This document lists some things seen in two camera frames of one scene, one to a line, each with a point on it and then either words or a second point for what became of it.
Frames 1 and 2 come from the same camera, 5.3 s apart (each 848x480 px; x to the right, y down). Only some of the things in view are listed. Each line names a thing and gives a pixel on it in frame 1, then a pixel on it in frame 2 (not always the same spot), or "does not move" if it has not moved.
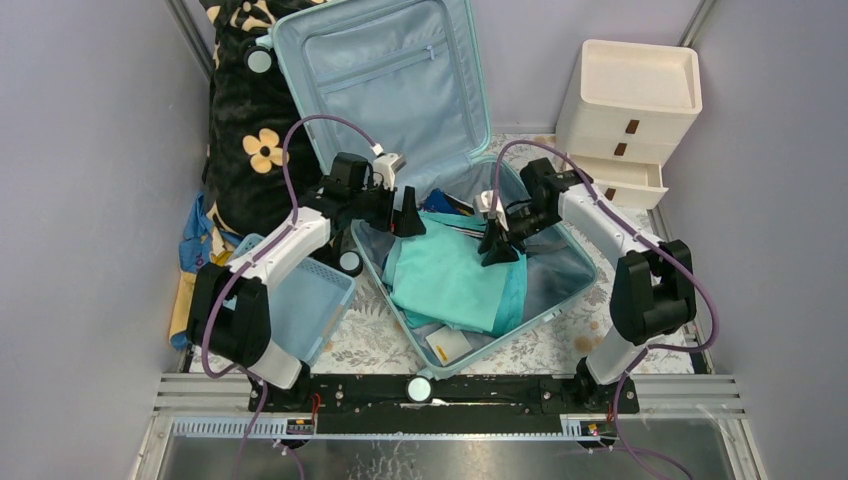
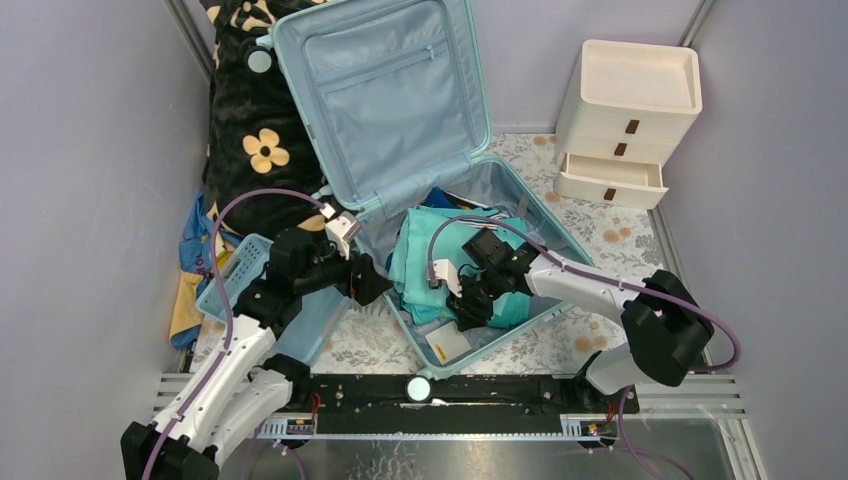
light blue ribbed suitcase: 460,254 does not move
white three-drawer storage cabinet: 623,114 does not move
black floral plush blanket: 260,163 does not move
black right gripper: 500,253 → 469,315
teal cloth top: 438,277 does not move
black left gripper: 391,206 → 357,279
